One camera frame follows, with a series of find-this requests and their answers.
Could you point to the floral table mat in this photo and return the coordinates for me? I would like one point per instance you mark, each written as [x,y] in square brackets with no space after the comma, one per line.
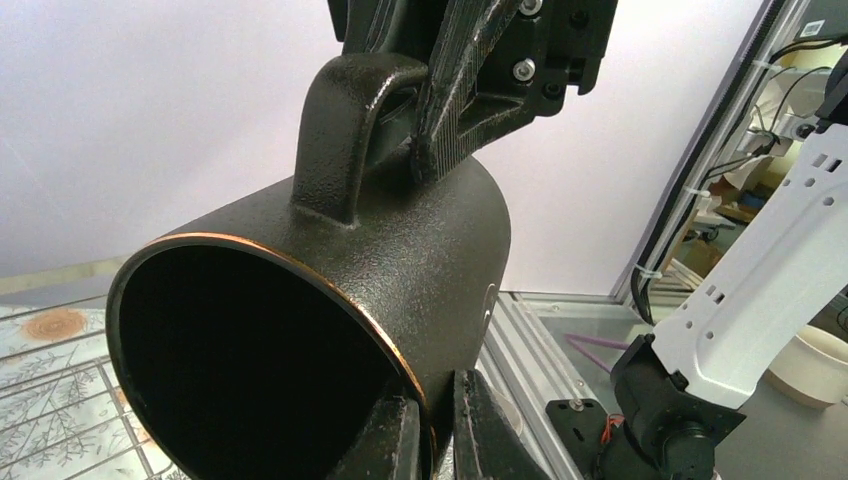
[60,391]

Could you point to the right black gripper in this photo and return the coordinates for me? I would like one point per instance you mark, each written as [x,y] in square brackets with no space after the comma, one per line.
[493,66]

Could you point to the white bowl outside cell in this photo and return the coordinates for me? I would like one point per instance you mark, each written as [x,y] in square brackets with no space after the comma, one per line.
[811,369]

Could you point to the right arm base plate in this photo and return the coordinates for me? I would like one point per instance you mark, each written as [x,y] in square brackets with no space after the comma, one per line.
[579,424]

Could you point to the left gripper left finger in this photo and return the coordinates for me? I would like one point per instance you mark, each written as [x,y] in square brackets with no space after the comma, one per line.
[388,445]

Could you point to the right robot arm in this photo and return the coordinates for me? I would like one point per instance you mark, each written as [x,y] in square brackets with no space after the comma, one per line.
[680,387]

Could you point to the aluminium mounting rail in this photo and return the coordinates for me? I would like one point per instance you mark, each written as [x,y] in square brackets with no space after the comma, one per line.
[527,358]

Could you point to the black speckled mug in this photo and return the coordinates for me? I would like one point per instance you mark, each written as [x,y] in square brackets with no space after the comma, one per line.
[254,341]

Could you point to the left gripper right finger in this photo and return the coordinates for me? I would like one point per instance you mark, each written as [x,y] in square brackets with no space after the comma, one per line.
[484,444]

